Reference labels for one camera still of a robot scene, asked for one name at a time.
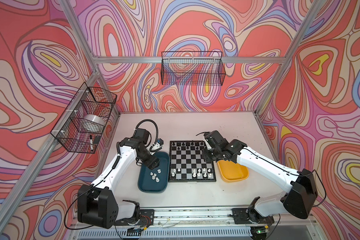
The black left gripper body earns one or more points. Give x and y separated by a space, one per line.
148 159

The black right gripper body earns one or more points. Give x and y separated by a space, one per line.
211 154

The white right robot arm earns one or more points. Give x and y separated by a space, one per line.
299 190

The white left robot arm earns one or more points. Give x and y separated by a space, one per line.
97 204

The black white chess board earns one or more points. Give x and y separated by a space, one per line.
187 163

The teal plastic tray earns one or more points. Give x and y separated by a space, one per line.
156 180

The yellow plastic tray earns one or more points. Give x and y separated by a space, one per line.
232 172

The black marker pen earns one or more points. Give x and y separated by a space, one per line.
91 143

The silver tape roll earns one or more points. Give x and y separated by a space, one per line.
95 119

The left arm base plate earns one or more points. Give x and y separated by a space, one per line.
144 218

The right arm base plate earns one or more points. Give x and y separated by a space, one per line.
245 216

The black wire basket left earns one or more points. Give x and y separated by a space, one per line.
72 131

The black wire basket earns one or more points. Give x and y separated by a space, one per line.
192 68
72 131

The black wire basket back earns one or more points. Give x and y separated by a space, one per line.
192 68

